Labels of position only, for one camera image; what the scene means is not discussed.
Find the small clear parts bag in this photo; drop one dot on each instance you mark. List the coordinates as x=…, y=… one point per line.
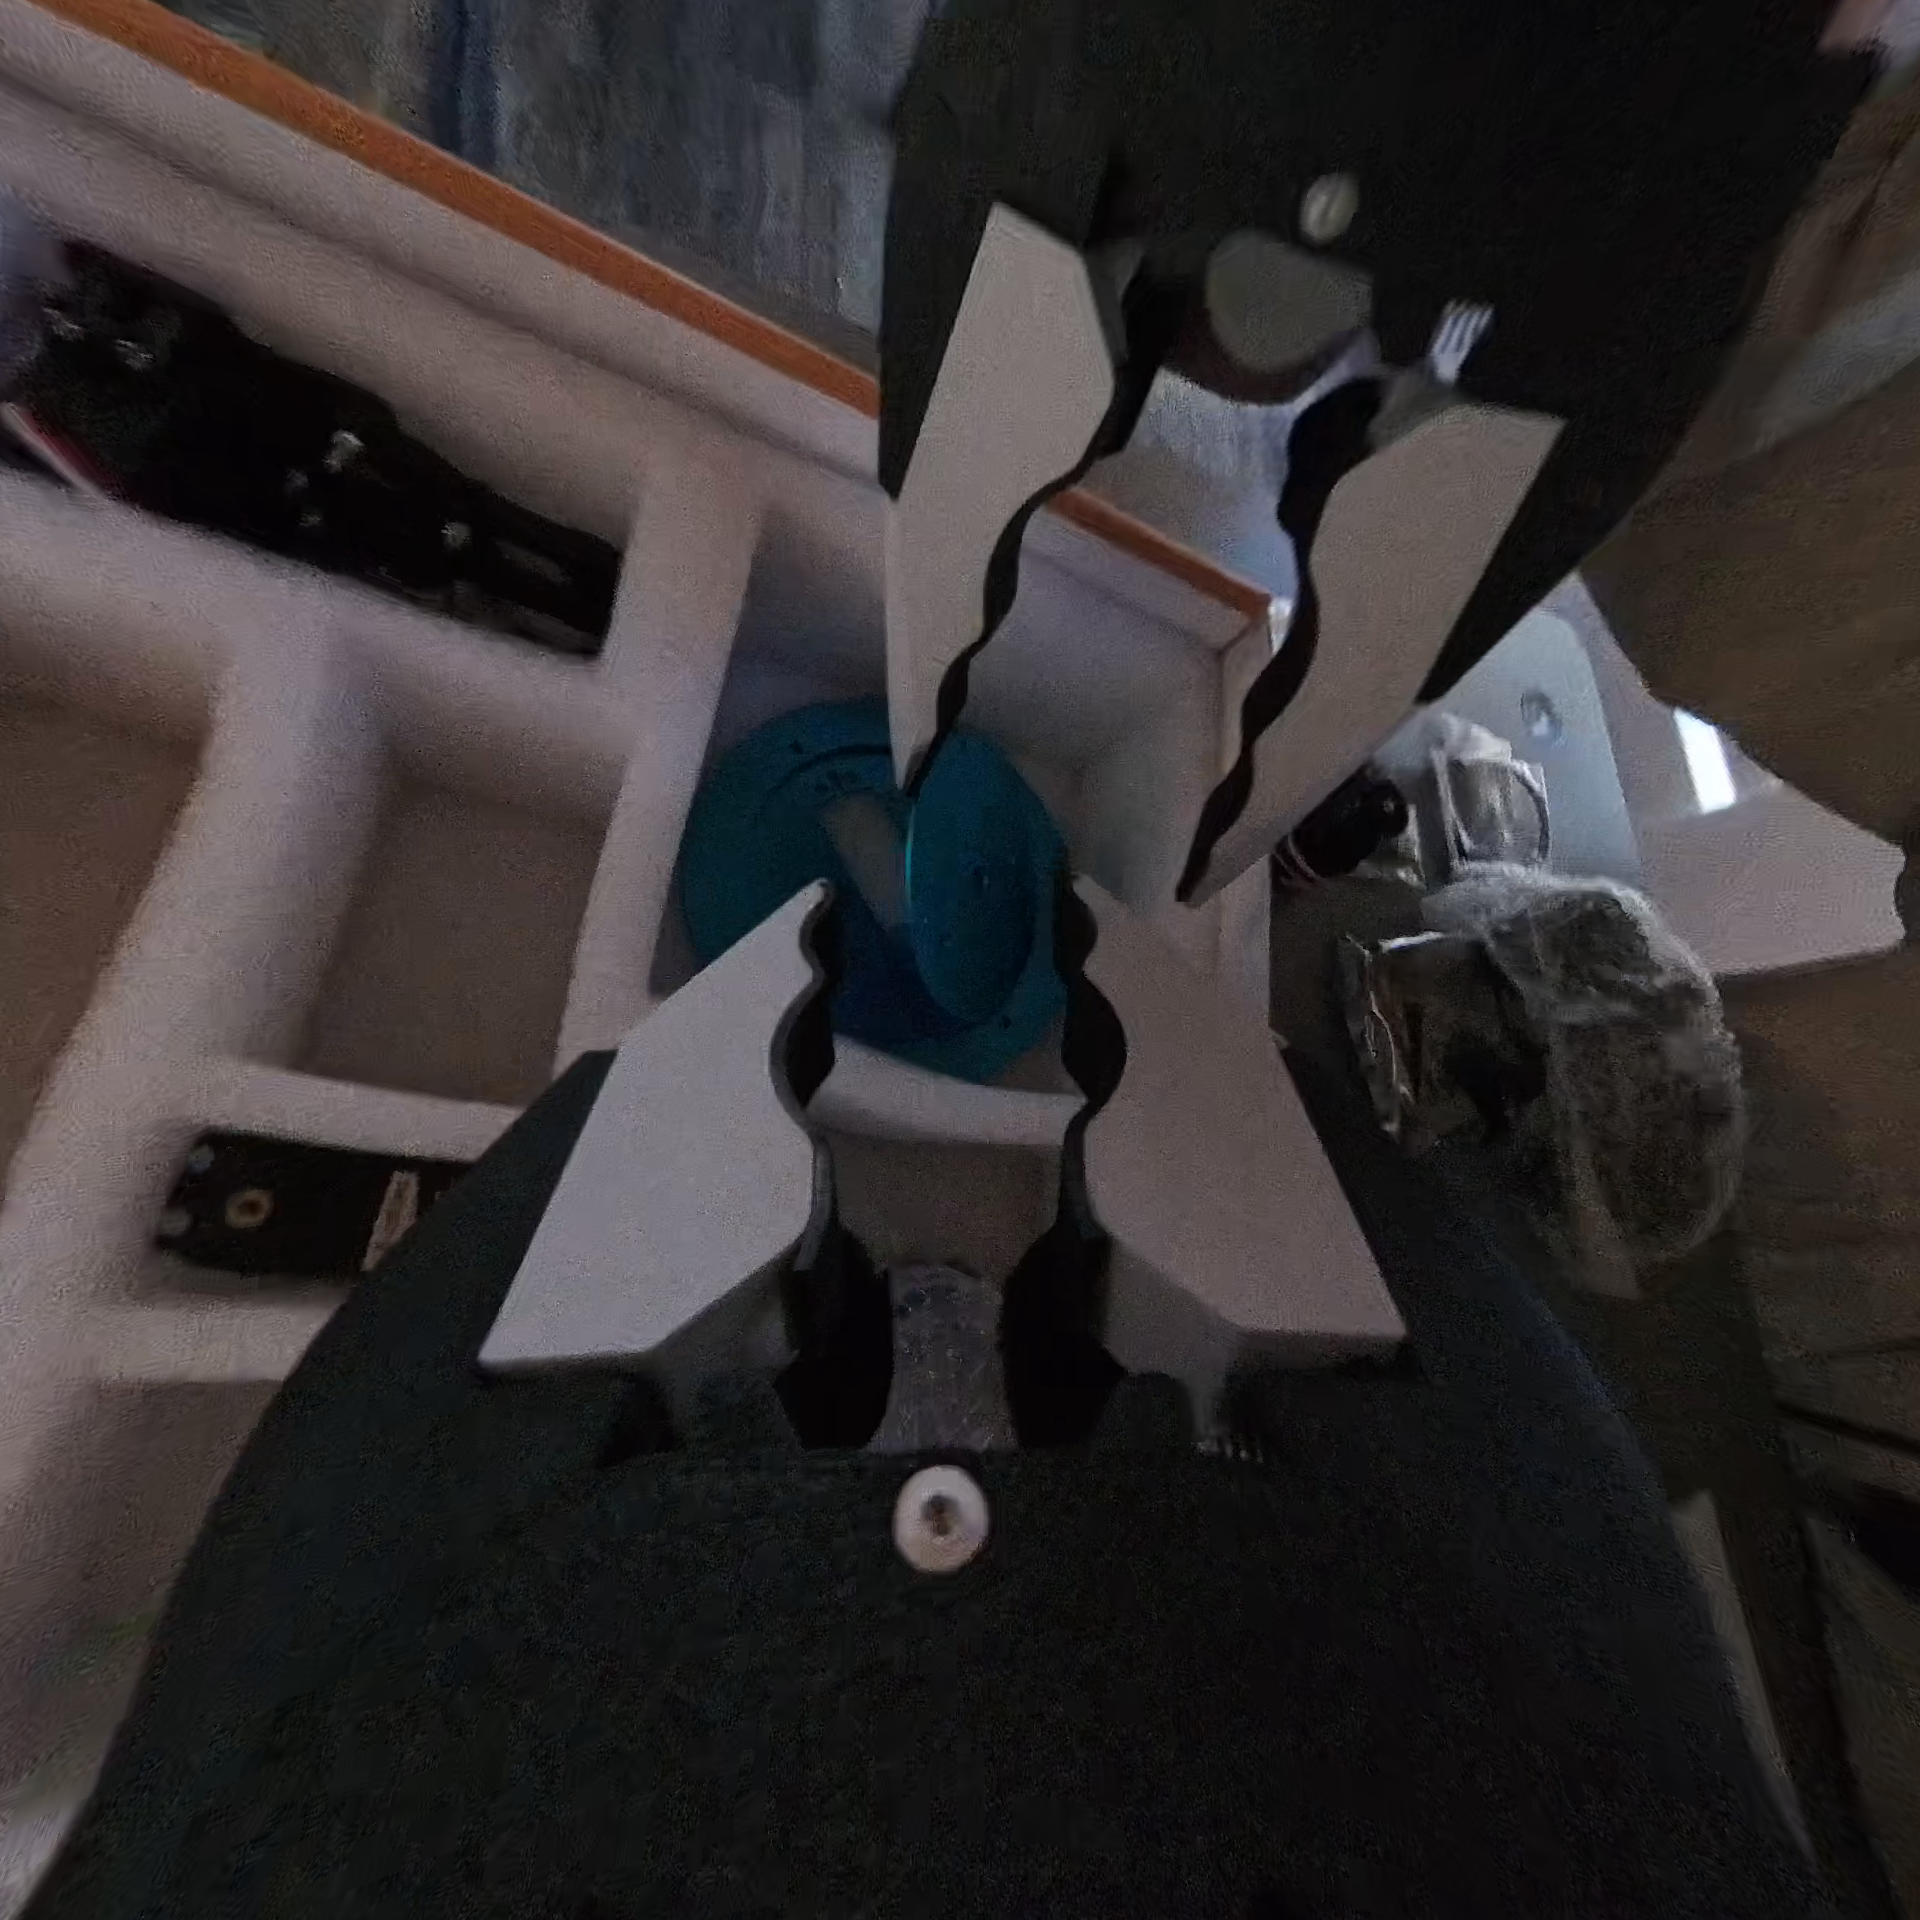
x=1485, y=796

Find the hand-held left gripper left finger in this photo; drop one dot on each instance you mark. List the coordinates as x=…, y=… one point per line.
x=661, y=1200

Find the person's right hand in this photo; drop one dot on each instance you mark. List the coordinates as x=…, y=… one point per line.
x=1876, y=20

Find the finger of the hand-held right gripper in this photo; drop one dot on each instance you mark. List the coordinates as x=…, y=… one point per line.
x=975, y=452
x=1412, y=599

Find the bubble wrap package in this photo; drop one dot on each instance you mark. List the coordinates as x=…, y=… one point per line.
x=1590, y=1050

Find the small black servo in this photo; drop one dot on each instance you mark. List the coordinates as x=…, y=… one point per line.
x=285, y=1200

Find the silver foil bag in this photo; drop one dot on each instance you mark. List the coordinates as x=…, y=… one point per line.
x=1396, y=1020

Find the black servo with black disc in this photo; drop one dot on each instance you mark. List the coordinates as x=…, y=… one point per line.
x=1350, y=820

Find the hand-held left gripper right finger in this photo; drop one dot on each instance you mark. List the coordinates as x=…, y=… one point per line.
x=1230, y=1200

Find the white and orange cardboard box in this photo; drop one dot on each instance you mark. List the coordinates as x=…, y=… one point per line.
x=525, y=212

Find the white foam insert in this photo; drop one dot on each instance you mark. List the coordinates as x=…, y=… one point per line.
x=300, y=825

